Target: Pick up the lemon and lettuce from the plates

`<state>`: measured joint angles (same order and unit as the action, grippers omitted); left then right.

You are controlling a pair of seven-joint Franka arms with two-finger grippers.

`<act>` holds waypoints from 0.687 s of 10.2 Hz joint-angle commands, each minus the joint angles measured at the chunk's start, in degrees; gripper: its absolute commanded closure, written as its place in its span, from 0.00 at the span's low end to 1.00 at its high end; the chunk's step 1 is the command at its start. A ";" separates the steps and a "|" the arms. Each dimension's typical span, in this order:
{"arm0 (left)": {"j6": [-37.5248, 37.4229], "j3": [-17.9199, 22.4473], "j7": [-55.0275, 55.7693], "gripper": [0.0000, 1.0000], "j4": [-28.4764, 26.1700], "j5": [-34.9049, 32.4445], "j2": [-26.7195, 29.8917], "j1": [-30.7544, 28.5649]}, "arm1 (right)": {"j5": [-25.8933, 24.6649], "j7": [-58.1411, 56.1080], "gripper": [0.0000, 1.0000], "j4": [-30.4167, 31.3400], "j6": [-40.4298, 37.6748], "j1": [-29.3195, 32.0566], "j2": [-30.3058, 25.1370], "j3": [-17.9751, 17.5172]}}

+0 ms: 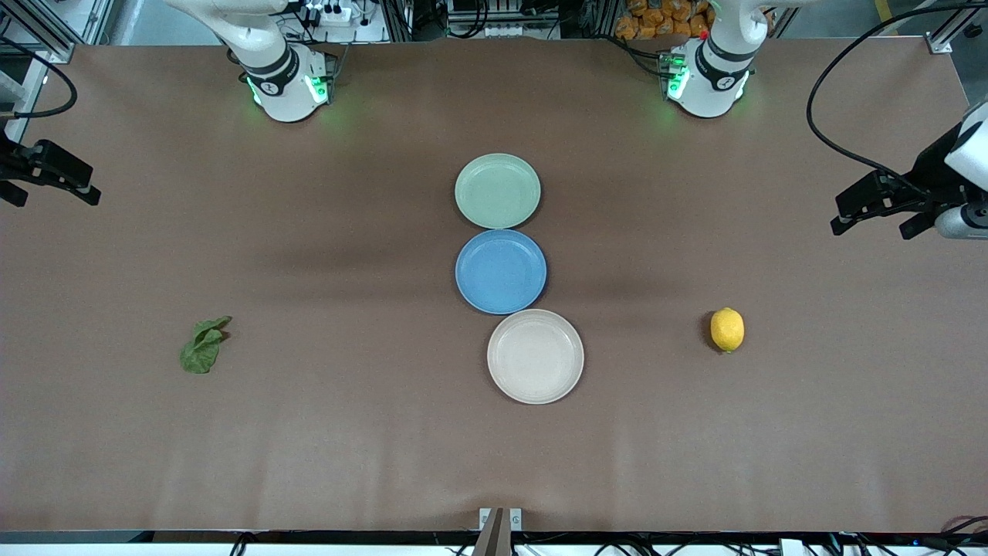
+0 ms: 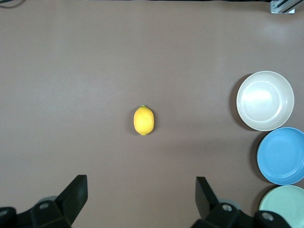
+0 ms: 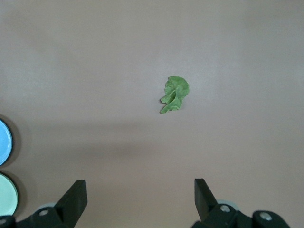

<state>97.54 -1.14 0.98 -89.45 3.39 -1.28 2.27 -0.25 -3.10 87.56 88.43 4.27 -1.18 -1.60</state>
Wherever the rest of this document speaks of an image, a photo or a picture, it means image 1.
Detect yellow lemon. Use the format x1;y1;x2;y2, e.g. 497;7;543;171
710;307;746;354

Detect green lettuce leaf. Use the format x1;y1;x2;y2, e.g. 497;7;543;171
180;316;232;375

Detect orange toy fruit pile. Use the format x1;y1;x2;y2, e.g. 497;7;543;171
615;0;715;41

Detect white power strip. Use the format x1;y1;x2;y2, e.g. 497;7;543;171
305;0;364;25

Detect beige plate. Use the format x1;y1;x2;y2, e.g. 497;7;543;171
487;309;585;405

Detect light green plate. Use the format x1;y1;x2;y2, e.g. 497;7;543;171
455;153;542;230

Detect blue plate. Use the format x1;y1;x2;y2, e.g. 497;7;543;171
455;229;548;315

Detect black equipment rack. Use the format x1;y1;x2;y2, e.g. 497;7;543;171
382;0;618;41

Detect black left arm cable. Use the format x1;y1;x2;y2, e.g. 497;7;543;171
805;2;988;190

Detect aluminium frame profile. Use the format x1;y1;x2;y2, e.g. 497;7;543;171
0;0;76;64
925;0;988;55

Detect black base cable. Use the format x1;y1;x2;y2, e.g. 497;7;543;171
616;34;674;78

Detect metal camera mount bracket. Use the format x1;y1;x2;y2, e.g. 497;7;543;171
472;507;523;556

